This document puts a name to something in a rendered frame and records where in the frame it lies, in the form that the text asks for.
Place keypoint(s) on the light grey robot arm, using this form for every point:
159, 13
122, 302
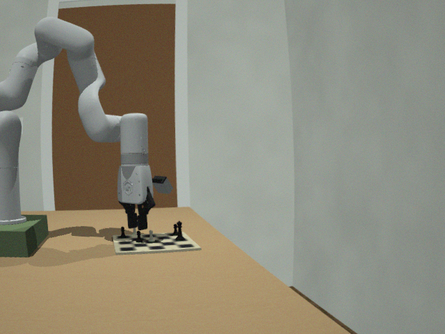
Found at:
53, 34

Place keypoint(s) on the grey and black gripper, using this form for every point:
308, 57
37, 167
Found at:
135, 187

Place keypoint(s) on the black and cream chessboard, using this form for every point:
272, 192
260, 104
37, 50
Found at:
164, 243

